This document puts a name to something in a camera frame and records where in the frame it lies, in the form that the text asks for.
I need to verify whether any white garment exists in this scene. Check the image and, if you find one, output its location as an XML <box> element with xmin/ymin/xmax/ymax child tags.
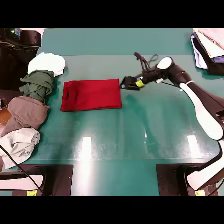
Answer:
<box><xmin>27</xmin><ymin>52</ymin><xmax>67</xmax><ymax>77</ymax></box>

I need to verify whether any light grey garment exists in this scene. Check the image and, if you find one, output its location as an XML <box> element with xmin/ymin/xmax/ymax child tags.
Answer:
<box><xmin>0</xmin><ymin>127</ymin><xmax>42</xmax><ymax>171</ymax></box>

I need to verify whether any black garment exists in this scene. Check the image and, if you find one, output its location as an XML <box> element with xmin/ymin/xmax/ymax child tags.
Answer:
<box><xmin>190</xmin><ymin>34</ymin><xmax>224</xmax><ymax>76</ymax></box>

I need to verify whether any pale pink garment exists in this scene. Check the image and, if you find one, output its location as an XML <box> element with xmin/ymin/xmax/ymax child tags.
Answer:
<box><xmin>192</xmin><ymin>28</ymin><xmax>224</xmax><ymax>60</ymax></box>

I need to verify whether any lilac garment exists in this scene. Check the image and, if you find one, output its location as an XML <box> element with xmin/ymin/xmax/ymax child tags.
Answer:
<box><xmin>192</xmin><ymin>46</ymin><xmax>210</xmax><ymax>71</ymax></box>

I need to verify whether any green garment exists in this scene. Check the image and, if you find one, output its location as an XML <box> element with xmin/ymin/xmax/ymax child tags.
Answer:
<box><xmin>18</xmin><ymin>69</ymin><xmax>56</xmax><ymax>104</ymax></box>

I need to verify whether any black cable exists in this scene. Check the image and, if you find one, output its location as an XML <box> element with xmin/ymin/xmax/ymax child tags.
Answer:
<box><xmin>0</xmin><ymin>145</ymin><xmax>45</xmax><ymax>197</ymax></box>
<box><xmin>146</xmin><ymin>53</ymin><xmax>160</xmax><ymax>68</ymax></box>

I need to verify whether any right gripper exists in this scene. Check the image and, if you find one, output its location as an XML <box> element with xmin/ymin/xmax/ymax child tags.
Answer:
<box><xmin>120</xmin><ymin>75</ymin><xmax>146</xmax><ymax>91</ymax></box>

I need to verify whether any red T-shirt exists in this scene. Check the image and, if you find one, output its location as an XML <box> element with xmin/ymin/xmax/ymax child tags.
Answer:
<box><xmin>60</xmin><ymin>78</ymin><xmax>123</xmax><ymax>113</ymax></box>

